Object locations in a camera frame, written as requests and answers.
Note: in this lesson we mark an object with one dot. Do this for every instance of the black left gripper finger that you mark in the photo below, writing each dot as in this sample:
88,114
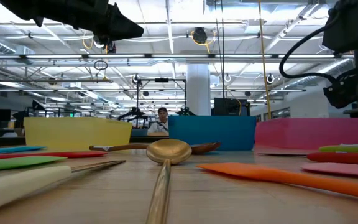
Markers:
120,26

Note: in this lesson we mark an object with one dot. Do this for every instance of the gold metal spoon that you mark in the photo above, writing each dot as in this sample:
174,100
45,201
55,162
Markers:
168,151

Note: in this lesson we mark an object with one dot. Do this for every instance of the red silicone spatula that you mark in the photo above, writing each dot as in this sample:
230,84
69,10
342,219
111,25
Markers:
57,154

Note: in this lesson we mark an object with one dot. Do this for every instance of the brown wooden spoon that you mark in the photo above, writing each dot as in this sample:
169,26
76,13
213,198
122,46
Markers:
207,147

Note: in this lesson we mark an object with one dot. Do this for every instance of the blue silicone spatula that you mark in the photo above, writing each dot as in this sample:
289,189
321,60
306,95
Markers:
8,149

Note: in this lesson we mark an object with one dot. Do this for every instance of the green silicone spatula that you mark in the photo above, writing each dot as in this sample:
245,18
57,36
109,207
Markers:
17,162

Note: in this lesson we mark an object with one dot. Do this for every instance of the orange silicone spatula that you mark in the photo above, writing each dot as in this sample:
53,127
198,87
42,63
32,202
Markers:
275,175

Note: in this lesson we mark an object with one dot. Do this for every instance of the red spoon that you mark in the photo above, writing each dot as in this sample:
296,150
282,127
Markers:
346,158

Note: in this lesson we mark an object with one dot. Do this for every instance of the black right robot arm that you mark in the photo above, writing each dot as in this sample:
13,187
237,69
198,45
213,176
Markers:
346,28

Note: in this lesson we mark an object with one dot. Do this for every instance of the black background robot arm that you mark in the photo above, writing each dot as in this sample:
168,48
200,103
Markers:
134,111
185,112

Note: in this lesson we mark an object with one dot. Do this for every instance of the long ceiling light bar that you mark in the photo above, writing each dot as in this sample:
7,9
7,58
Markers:
179,56

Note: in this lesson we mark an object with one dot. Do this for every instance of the white building column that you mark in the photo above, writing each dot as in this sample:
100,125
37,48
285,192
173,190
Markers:
197,90

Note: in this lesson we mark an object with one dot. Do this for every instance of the person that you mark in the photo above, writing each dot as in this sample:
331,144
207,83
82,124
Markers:
160,126

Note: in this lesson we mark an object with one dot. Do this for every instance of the yellow translucent plastic bin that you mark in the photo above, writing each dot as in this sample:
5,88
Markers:
73,133

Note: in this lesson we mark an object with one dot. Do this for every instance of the black cabinet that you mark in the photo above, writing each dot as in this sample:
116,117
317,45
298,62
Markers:
225,107

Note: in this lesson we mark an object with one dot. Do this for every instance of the blue plastic bin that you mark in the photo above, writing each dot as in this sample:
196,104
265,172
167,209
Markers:
222,132

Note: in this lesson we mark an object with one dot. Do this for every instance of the pink plastic bin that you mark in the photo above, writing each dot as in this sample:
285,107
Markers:
306,133

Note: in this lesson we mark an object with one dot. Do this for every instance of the black gantry frame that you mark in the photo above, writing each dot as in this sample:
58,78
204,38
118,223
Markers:
162,80

